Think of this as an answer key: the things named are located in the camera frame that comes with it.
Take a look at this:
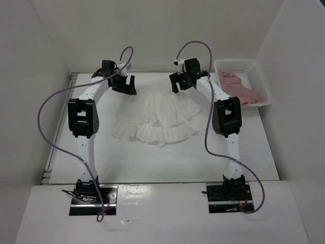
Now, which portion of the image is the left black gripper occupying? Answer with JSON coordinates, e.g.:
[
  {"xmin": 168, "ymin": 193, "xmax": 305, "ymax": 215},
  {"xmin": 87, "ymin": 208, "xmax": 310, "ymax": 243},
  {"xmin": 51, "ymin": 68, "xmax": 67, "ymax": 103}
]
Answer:
[{"xmin": 111, "ymin": 72, "xmax": 136, "ymax": 95}]

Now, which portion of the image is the white skirt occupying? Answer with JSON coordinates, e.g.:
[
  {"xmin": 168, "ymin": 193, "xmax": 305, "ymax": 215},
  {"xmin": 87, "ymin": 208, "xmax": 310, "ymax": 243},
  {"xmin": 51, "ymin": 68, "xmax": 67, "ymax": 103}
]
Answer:
[{"xmin": 111, "ymin": 89, "xmax": 208, "ymax": 147}]

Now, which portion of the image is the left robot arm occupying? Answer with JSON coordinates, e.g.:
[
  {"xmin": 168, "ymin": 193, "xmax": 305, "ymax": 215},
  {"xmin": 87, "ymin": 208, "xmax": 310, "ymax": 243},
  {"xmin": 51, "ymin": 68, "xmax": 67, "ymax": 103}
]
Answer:
[{"xmin": 68, "ymin": 60, "xmax": 137, "ymax": 203}]

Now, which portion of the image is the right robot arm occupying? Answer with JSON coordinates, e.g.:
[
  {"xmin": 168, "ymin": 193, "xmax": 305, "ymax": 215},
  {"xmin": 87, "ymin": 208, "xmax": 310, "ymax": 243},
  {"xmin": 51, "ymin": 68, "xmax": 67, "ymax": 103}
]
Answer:
[{"xmin": 170, "ymin": 58, "xmax": 246, "ymax": 200}]

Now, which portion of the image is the pink skirt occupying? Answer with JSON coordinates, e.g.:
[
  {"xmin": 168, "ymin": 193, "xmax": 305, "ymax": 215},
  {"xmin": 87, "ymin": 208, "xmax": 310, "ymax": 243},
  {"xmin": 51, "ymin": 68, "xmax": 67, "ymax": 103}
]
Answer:
[{"xmin": 218, "ymin": 69, "xmax": 265, "ymax": 106}]

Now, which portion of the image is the white plastic basket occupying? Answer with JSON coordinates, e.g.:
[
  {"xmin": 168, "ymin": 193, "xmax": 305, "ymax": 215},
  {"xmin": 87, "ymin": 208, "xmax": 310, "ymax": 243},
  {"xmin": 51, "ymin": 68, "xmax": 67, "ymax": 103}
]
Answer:
[{"xmin": 213, "ymin": 58, "xmax": 274, "ymax": 110}]

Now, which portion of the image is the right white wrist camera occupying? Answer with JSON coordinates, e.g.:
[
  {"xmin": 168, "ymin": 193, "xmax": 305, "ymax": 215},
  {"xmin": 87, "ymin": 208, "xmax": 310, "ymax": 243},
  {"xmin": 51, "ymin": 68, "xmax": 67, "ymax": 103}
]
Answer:
[{"xmin": 174, "ymin": 58, "xmax": 186, "ymax": 74}]

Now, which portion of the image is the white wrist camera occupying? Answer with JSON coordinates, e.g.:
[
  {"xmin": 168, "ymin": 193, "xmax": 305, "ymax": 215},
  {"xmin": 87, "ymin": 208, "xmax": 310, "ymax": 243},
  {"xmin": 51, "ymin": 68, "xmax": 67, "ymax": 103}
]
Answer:
[
  {"xmin": 117, "ymin": 62, "xmax": 132, "ymax": 77},
  {"xmin": 174, "ymin": 58, "xmax": 186, "ymax": 74}
]

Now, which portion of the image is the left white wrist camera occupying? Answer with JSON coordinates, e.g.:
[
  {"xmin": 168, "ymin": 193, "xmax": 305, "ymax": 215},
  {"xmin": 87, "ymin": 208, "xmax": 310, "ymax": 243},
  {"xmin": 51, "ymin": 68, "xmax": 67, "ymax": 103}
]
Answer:
[{"xmin": 117, "ymin": 62, "xmax": 132, "ymax": 77}]

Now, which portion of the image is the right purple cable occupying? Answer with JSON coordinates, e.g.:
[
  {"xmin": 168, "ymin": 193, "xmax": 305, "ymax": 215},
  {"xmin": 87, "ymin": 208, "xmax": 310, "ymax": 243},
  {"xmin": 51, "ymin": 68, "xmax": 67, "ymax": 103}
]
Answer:
[{"xmin": 175, "ymin": 41, "xmax": 267, "ymax": 215}]

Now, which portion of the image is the purple cable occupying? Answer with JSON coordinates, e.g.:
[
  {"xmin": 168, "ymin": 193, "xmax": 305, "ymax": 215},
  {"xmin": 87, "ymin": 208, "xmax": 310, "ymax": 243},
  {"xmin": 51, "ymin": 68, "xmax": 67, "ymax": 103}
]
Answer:
[
  {"xmin": 37, "ymin": 46, "xmax": 134, "ymax": 222},
  {"xmin": 175, "ymin": 41, "xmax": 267, "ymax": 215}
]

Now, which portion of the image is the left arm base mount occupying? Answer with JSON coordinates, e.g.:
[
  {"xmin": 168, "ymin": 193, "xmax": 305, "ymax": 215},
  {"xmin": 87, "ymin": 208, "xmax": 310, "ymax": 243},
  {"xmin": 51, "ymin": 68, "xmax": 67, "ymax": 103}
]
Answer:
[{"xmin": 69, "ymin": 185, "xmax": 118, "ymax": 216}]

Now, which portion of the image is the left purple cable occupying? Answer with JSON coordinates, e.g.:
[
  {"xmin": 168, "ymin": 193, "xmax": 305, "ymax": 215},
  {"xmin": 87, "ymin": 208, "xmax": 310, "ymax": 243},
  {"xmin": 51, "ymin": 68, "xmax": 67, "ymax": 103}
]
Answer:
[{"xmin": 37, "ymin": 46, "xmax": 134, "ymax": 222}]

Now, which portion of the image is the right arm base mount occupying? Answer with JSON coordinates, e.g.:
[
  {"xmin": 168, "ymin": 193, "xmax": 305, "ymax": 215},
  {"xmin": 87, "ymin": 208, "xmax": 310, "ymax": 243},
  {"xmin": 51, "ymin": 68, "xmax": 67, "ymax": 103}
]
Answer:
[{"xmin": 202, "ymin": 184, "xmax": 255, "ymax": 214}]

